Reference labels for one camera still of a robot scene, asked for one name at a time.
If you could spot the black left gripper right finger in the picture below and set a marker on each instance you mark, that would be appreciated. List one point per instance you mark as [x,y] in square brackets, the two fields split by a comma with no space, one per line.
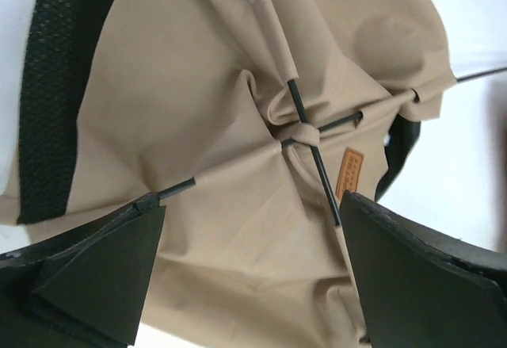
[419,287]

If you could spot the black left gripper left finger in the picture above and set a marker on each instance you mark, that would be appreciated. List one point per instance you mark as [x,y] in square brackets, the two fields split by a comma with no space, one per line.
[85,287]

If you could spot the beige fabric pet tent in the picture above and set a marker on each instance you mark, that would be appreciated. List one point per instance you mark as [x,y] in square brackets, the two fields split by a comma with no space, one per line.
[250,256]

